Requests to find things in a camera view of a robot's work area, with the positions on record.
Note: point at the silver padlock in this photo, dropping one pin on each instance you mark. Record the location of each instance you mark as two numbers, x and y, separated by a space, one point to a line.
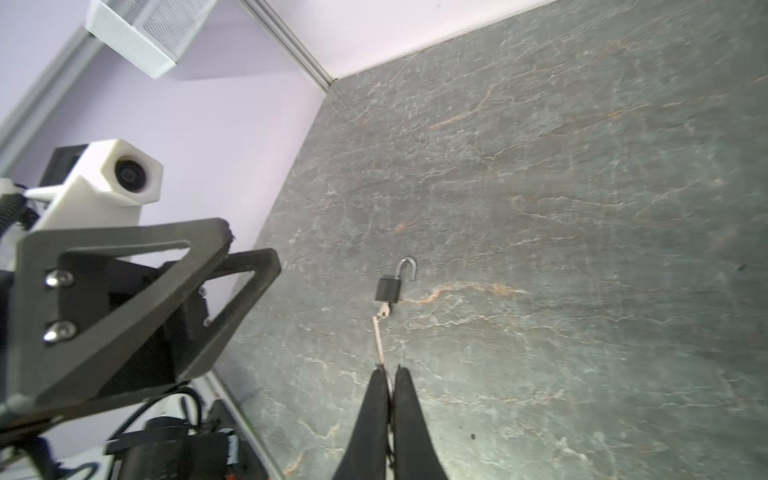
389 286

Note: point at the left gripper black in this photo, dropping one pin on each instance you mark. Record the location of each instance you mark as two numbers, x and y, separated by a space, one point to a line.
83 331

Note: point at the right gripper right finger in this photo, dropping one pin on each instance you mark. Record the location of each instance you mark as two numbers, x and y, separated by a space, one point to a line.
414 453

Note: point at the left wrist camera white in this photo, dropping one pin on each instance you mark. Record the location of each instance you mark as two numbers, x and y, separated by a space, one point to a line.
107 187

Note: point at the aluminium frame rails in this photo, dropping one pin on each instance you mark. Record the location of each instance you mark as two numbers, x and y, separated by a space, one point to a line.
21 123

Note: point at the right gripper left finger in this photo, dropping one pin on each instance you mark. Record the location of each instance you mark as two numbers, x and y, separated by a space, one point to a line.
366 453

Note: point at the small key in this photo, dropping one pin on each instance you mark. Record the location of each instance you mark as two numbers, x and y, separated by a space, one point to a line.
382 314

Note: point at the white mesh box basket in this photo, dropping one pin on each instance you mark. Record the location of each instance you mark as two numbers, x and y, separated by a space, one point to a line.
153 35

